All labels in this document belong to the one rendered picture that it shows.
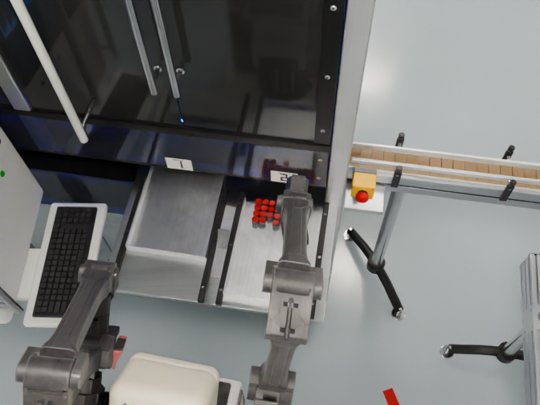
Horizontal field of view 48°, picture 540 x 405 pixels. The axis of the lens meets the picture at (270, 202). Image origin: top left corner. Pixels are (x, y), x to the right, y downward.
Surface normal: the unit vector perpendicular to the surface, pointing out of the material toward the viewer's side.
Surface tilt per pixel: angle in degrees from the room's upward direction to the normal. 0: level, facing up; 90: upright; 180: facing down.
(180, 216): 0
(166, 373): 43
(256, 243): 0
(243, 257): 0
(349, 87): 90
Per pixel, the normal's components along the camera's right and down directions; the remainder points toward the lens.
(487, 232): -0.02, -0.50
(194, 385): 0.11, -0.94
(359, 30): -0.16, 0.86
